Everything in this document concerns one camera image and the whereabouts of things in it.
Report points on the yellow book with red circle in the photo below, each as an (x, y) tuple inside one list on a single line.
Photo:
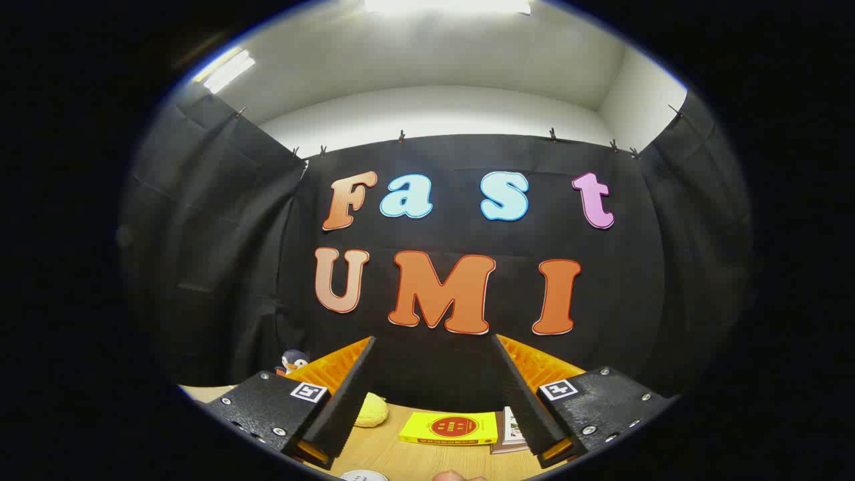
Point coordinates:
[(451, 427)]

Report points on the brown spine paperback book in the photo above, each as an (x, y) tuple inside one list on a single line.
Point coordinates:
[(499, 446)]

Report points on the ceiling light panel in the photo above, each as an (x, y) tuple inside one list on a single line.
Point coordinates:
[(226, 70), (447, 5)]

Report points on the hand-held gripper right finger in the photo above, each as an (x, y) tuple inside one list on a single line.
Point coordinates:
[(528, 407)]

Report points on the penguin plush toy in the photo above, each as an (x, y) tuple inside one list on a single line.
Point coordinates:
[(292, 363)]

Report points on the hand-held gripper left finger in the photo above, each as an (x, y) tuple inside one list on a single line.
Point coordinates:
[(344, 407)]

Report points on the yellow plush bun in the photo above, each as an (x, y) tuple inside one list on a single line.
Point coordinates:
[(371, 411)]

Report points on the black backdrop cloth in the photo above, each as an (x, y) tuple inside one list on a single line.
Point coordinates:
[(454, 361)]

